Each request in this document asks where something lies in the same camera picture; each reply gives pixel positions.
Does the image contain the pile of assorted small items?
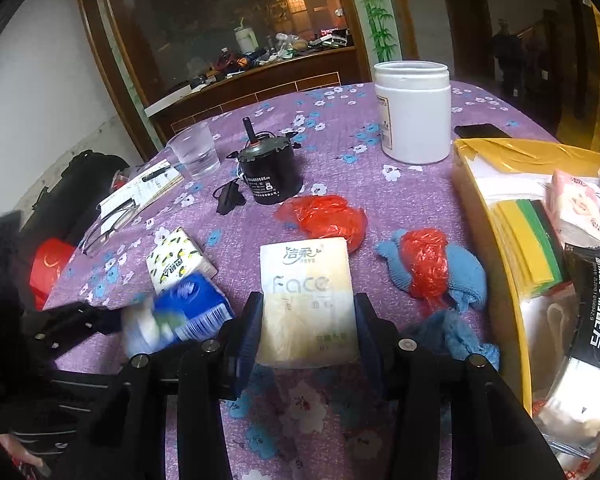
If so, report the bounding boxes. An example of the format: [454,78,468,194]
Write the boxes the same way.
[170,30,356,91]

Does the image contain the white plastic jar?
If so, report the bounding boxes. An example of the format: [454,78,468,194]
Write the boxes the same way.
[373,60,452,165]

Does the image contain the eyeglasses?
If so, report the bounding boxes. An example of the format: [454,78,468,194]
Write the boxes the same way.
[80,199,138,257]

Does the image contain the purple floral tablecloth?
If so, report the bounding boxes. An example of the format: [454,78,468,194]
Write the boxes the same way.
[42,80,566,480]

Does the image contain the black phone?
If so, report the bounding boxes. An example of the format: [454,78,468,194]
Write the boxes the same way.
[454,123,511,140]

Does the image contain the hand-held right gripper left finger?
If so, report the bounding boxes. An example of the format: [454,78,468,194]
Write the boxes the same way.
[55,291,266,480]

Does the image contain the beige tissue pack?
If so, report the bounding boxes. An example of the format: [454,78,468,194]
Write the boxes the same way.
[256,237,361,368]

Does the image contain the yellow cardboard box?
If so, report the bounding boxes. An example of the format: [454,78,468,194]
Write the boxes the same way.
[452,137,600,480]

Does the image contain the pink tissue packet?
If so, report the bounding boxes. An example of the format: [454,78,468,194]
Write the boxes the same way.
[545,169,600,236]

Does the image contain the white booklet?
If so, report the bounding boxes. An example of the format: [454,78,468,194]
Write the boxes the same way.
[99,159,185,221]

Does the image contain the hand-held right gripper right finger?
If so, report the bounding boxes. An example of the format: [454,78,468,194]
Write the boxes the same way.
[352,292,566,480]

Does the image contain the person's left forearm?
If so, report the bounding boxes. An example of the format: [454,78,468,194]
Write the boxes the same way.
[0,432,46,480]

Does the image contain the wooden cabinet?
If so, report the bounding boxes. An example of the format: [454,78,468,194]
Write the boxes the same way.
[70,0,416,161]

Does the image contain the white paper sheet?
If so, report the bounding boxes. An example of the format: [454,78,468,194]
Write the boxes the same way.
[467,152,600,201]

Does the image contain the blue tissue packet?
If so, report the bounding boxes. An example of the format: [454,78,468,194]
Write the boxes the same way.
[121,272,236,361]

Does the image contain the lemon print tissue packet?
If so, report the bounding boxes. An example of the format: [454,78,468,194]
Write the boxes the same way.
[146,226,218,295]

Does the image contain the red plastic bag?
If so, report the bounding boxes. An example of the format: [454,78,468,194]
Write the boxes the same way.
[275,195,368,253]
[399,228,451,311]

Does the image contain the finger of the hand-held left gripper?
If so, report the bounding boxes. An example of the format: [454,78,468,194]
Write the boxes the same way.
[22,300,128,363]

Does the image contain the black plug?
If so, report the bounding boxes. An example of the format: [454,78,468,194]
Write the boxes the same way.
[212,180,246,216]

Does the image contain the brown door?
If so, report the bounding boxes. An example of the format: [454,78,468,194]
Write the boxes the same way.
[440,0,496,86]

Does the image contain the black electric motor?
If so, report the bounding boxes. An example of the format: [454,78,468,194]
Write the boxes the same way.
[237,116,305,206]

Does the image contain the clear drinking glass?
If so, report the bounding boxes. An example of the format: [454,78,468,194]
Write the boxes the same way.
[167,122,222,180]

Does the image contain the yellow and green sponge stack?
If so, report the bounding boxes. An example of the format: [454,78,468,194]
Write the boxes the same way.
[495,199,573,293]

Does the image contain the white jug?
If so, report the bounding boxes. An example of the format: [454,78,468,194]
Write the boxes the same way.
[234,22,258,55]

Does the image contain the silver packet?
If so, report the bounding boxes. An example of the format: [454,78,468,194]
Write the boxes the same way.
[535,355,600,461]

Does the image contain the black bag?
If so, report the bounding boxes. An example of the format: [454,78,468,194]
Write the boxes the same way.
[17,150,131,251]

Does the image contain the black packet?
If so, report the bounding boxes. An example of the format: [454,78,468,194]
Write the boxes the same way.
[562,242,600,361]

